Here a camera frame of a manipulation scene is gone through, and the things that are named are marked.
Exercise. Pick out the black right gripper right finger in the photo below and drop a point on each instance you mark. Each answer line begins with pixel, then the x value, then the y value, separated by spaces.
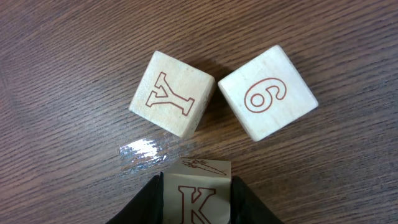
pixel 246 206

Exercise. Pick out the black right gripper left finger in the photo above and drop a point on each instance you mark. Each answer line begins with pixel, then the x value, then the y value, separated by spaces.
pixel 146 207

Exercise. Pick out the blue engraved wooden block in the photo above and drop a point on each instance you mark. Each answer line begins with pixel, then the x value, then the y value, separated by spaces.
pixel 197 191

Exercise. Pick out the blue sided plain wooden block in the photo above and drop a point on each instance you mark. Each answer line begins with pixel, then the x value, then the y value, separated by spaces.
pixel 267 93

